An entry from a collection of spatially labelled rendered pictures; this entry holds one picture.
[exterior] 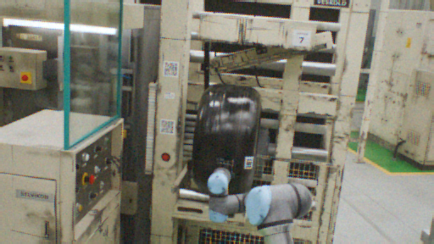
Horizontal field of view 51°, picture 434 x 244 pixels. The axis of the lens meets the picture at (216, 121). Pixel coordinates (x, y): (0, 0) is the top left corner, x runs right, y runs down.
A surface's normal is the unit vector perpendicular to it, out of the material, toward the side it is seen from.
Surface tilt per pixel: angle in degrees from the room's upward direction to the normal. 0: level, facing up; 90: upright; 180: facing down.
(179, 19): 90
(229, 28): 90
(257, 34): 90
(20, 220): 90
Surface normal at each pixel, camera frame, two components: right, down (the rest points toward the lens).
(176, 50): -0.14, 0.23
